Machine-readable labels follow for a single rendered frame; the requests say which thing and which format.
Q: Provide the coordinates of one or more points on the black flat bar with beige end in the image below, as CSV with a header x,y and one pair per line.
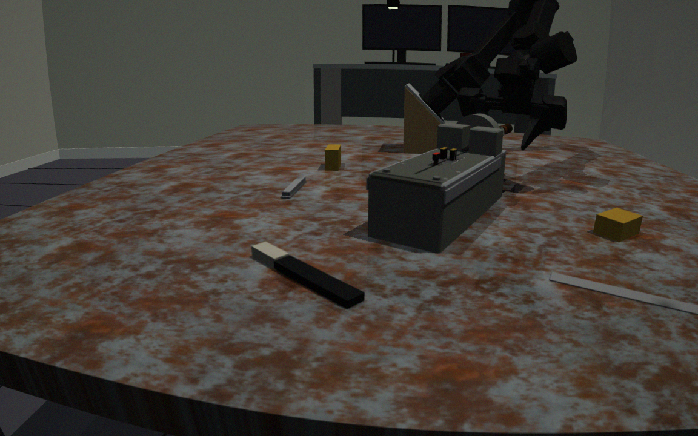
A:
x,y
330,287

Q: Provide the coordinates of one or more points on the grey flat bar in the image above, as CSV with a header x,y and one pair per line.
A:
x,y
625,293

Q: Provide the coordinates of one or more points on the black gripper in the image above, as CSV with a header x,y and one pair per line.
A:
x,y
516,100

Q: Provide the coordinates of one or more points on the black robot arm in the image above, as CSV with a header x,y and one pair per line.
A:
x,y
535,50

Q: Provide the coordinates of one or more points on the dark grey rectangular bar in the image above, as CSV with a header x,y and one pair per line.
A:
x,y
293,188

